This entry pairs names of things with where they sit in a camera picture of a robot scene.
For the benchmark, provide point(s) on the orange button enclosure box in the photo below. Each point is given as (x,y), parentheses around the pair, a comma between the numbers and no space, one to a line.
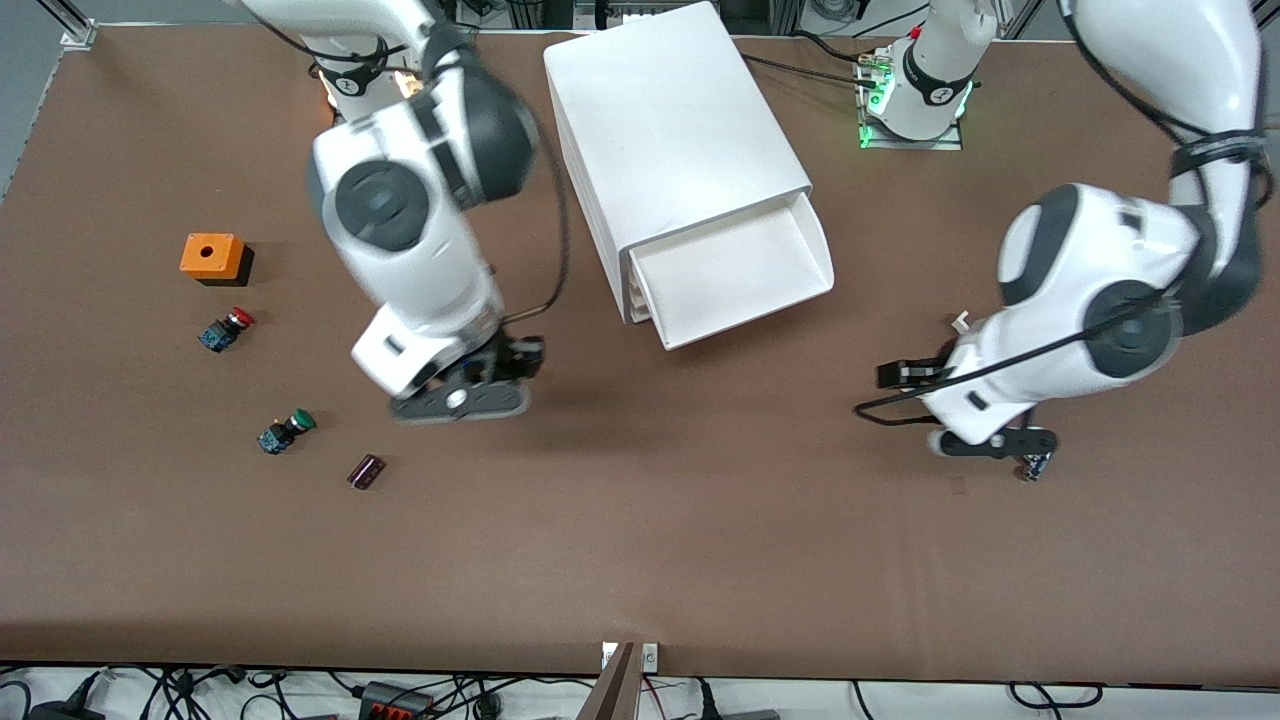
(228,258)

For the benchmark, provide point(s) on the aluminium frame post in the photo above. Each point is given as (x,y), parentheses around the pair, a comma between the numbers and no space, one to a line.
(75,30)

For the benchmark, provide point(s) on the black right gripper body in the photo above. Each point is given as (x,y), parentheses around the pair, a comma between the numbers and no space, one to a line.
(515,357)

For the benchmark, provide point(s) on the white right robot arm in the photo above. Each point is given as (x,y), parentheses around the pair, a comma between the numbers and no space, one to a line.
(420,260)

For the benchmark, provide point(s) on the dark red cylindrical capacitor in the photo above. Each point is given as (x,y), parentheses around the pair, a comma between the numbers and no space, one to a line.
(366,472)

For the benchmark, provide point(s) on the small white tag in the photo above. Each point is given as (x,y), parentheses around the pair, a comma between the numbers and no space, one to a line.
(962,321)

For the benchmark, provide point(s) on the white drawer cabinet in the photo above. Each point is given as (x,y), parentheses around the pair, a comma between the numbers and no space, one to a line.
(670,130)

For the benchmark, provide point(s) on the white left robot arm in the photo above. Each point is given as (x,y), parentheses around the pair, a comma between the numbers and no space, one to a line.
(1100,250)

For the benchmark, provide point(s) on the red push button switch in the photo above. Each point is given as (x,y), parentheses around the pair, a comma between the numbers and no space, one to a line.
(218,335)

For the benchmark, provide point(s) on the white drawer holding button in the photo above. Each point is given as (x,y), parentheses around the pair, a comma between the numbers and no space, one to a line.
(730,280)

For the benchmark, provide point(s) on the green push button switch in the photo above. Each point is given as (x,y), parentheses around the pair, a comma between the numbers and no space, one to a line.
(275,438)

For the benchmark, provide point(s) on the yellow push button switch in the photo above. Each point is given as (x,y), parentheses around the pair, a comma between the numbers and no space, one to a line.
(1033,468)

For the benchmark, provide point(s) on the black power strip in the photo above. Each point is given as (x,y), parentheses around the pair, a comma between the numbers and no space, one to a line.
(395,702)

